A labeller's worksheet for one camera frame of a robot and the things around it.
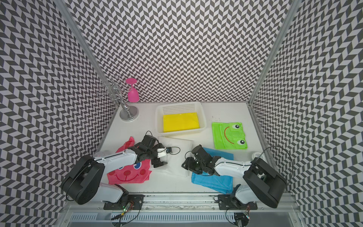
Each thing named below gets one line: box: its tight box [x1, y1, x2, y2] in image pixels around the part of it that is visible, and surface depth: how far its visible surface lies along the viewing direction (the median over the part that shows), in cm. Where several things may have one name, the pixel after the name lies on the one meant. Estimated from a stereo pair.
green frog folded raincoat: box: [211, 122, 248, 150], surface depth 98 cm
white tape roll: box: [251, 151, 266, 161], surface depth 84 cm
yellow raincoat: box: [163, 112, 200, 133], surface depth 105 cm
